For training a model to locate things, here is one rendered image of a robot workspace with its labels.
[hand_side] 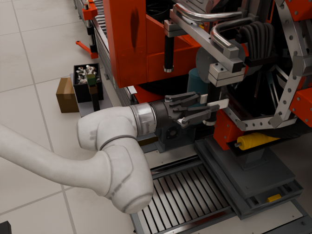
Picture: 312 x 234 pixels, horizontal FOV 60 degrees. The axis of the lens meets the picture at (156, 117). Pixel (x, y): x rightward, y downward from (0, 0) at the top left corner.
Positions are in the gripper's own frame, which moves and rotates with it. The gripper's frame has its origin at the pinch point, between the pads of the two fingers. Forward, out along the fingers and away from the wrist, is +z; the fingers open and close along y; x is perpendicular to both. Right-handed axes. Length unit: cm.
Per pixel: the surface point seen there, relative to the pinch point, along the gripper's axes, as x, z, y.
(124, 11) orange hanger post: 8, -11, -60
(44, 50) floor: -83, -56, -227
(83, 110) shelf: -38, -37, -58
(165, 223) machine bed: -77, -12, -5
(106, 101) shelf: -38, -24, -61
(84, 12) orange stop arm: -33, -14, -181
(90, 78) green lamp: -17, -31, -53
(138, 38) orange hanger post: -5, -5, -60
